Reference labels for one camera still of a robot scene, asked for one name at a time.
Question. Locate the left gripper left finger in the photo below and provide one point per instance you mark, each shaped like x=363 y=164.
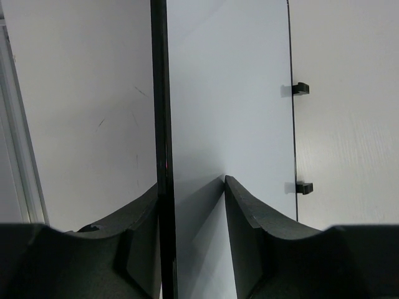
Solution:
x=115 y=257

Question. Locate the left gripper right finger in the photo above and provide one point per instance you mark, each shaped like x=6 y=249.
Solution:
x=276 y=257

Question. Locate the white whiteboard black frame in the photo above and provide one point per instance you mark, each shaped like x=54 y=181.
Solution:
x=222 y=81

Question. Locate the left aluminium frame post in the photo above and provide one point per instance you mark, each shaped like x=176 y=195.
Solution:
x=22 y=199

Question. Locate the white wire whiteboard stand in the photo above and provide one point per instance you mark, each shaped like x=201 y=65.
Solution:
x=302 y=187

